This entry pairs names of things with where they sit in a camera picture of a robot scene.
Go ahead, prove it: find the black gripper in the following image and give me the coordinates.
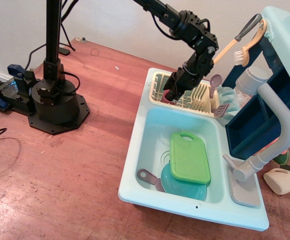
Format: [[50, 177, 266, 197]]
[[163, 66, 207, 101]]

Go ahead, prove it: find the pink plastic cup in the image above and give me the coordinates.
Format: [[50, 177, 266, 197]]
[[161, 89, 177, 105]]

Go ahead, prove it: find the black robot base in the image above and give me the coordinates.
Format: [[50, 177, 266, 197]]
[[28, 0, 90, 135]]

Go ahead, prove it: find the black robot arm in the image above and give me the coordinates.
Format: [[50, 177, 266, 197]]
[[136, 0, 218, 103]]

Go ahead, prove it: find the light teal toy sink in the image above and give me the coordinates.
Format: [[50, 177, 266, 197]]
[[118, 68, 269, 231]]

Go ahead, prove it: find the cream dish drying rack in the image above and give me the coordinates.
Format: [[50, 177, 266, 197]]
[[149, 71, 220, 119]]

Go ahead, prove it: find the mauve plastic spoon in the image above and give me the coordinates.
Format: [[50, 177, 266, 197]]
[[209, 74, 222, 99]]

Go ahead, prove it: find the mauve plastic spatula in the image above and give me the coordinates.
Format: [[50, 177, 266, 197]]
[[212, 103, 229, 118]]

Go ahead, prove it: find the green cutting board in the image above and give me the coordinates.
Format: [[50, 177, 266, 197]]
[[170, 131, 211, 185]]

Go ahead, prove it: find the orange dish brush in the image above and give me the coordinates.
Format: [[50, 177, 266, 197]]
[[234, 19, 267, 67]]

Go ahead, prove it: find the grey toy faucet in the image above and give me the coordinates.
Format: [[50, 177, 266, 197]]
[[224, 66, 290, 182]]

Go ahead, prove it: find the dark blue shelf unit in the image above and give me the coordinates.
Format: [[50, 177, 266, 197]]
[[225, 37, 290, 160]]

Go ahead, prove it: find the teal plastic plate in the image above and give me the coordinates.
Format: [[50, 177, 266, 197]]
[[161, 163, 207, 201]]

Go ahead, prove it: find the green toy vegetable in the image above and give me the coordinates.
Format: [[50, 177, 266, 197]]
[[272, 149, 290, 165]]

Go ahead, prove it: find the beige ceramic jug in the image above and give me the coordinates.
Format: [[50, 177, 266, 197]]
[[263, 168, 290, 195]]

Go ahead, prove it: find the blue black clamp device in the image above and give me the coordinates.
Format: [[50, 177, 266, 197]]
[[0, 64, 39, 116]]

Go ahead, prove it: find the mauve pan handle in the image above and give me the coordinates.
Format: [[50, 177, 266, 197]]
[[137, 168, 165, 192]]

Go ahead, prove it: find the toy knife grey handle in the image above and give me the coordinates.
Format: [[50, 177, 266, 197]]
[[213, 13, 262, 64]]

